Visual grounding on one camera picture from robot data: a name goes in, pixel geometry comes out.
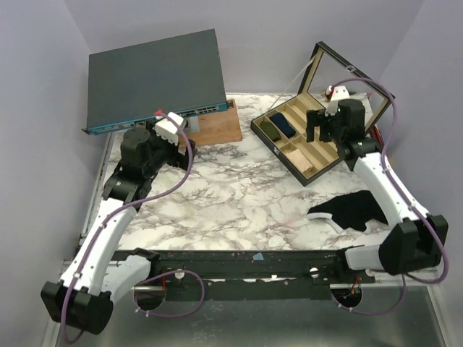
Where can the grey network switch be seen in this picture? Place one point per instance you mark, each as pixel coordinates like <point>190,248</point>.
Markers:
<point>181,74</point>

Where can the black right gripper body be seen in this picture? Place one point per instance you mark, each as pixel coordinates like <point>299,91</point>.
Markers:
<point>317,121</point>

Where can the wooden board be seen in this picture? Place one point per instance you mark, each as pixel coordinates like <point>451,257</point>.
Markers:
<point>218,127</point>

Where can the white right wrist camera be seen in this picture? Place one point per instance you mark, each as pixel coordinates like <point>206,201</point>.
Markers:
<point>333,95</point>

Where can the black white underwear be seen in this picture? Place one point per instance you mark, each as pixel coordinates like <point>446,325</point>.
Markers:
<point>351,210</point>

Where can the cream rolled underwear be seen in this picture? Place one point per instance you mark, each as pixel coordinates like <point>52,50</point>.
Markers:
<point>300,161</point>

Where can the black compartment organizer box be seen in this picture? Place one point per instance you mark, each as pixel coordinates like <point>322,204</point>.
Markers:
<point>366,105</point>

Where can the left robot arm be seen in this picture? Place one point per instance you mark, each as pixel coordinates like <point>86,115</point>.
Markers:
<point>86,293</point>

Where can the navy orange underwear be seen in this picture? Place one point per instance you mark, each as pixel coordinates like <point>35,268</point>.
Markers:
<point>283,125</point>

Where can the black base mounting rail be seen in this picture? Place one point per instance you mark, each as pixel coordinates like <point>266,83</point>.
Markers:
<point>256,275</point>

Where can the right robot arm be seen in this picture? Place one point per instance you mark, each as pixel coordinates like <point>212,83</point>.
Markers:
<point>416,238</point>

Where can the green rolled underwear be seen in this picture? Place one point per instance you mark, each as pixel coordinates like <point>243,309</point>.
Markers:
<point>270,131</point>

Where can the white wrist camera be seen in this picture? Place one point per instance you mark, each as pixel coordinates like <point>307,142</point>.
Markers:
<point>333,95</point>
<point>168,130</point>

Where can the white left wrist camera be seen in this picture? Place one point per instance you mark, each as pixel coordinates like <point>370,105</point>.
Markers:
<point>168,130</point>

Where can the metal switch stand bracket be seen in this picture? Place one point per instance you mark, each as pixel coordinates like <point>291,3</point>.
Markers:
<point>192,125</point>

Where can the red black utility knife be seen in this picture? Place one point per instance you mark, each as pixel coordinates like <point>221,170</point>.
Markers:
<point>374,133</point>

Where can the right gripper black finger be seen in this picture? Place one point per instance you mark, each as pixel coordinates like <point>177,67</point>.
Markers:
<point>313,121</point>
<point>325,131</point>

